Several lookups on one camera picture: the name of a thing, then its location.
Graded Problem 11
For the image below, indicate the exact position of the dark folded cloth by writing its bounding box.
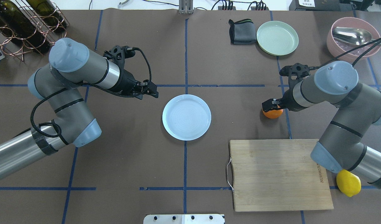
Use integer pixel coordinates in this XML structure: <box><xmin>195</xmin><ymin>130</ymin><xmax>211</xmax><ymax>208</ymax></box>
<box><xmin>228</xmin><ymin>19</ymin><xmax>257</xmax><ymax>45</ymax></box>

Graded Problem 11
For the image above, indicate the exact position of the yellow lemon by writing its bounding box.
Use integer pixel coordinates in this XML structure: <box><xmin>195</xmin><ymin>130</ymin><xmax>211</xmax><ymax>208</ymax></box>
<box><xmin>336</xmin><ymin>169</ymin><xmax>361</xmax><ymax>198</ymax></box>

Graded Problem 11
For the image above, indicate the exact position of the copper wire bottle rack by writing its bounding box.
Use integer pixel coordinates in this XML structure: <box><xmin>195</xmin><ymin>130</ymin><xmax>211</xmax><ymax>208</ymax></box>
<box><xmin>0</xmin><ymin>0</ymin><xmax>69</xmax><ymax>56</ymax></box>

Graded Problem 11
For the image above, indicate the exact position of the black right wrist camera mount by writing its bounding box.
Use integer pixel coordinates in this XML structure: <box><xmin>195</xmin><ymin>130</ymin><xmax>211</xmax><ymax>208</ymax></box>
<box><xmin>279</xmin><ymin>63</ymin><xmax>318</xmax><ymax>89</ymax></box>

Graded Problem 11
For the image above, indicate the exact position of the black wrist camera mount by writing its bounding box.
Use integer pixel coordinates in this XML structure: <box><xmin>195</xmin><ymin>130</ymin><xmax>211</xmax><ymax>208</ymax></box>
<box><xmin>103</xmin><ymin>45</ymin><xmax>135</xmax><ymax>68</ymax></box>
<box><xmin>279</xmin><ymin>63</ymin><xmax>318</xmax><ymax>89</ymax></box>

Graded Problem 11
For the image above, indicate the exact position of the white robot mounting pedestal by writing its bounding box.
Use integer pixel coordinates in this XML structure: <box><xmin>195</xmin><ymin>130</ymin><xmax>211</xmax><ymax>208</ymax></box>
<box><xmin>143</xmin><ymin>214</ymin><xmax>225</xmax><ymax>224</ymax></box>

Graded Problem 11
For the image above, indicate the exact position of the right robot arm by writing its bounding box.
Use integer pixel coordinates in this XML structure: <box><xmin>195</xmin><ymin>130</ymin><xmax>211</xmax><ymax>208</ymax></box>
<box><xmin>262</xmin><ymin>61</ymin><xmax>381</xmax><ymax>189</ymax></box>

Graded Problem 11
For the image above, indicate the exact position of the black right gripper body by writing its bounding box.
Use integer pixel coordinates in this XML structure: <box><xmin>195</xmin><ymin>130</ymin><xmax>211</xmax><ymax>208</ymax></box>
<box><xmin>281</xmin><ymin>89</ymin><xmax>298</xmax><ymax>112</ymax></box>

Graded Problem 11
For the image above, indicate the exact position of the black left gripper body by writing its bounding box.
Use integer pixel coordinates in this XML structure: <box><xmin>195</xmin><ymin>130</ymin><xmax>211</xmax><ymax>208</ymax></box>
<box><xmin>115</xmin><ymin>69</ymin><xmax>142</xmax><ymax>100</ymax></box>

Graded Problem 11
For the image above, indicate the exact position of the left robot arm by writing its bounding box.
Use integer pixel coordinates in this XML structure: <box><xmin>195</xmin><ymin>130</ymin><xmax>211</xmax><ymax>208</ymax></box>
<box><xmin>0</xmin><ymin>37</ymin><xmax>159</xmax><ymax>180</ymax></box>

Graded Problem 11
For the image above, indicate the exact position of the orange fruit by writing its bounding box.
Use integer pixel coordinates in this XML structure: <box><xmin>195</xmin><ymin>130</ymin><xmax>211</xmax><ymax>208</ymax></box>
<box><xmin>263</xmin><ymin>109</ymin><xmax>284</xmax><ymax>119</ymax></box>

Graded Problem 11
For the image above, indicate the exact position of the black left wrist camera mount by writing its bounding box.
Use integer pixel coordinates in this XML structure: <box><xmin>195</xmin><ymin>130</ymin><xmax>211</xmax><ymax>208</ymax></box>
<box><xmin>103</xmin><ymin>45</ymin><xmax>135</xmax><ymax>68</ymax></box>

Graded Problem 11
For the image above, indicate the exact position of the wooden cutting board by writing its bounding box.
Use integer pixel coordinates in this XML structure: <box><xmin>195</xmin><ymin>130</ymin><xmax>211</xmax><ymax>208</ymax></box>
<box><xmin>229</xmin><ymin>139</ymin><xmax>334</xmax><ymax>212</ymax></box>

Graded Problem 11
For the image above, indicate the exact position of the dark green wine bottle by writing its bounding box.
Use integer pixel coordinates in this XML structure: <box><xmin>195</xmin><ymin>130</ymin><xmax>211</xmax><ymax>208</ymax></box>
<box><xmin>0</xmin><ymin>0</ymin><xmax>50</xmax><ymax>54</ymax></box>

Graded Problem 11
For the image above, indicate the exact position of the light blue plate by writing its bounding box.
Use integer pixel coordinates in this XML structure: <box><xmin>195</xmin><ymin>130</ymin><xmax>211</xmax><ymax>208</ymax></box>
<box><xmin>162</xmin><ymin>95</ymin><xmax>212</xmax><ymax>141</ymax></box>

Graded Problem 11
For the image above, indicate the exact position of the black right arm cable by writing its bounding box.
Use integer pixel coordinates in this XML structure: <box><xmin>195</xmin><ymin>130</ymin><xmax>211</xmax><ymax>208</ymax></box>
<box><xmin>312</xmin><ymin>35</ymin><xmax>381</xmax><ymax>69</ymax></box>

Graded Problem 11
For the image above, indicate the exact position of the metal scoop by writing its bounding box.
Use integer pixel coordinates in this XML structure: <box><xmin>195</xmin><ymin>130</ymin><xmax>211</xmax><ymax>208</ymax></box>
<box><xmin>332</xmin><ymin>27</ymin><xmax>375</xmax><ymax>45</ymax></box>

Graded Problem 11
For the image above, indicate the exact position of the pink bowl with ice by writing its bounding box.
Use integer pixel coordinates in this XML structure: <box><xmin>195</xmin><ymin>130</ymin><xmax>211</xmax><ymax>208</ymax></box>
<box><xmin>326</xmin><ymin>17</ymin><xmax>381</xmax><ymax>63</ymax></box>

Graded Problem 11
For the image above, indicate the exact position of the pale green plate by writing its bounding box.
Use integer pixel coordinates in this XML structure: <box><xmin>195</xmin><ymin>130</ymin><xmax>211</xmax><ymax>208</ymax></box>
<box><xmin>256</xmin><ymin>21</ymin><xmax>299</xmax><ymax>56</ymax></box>

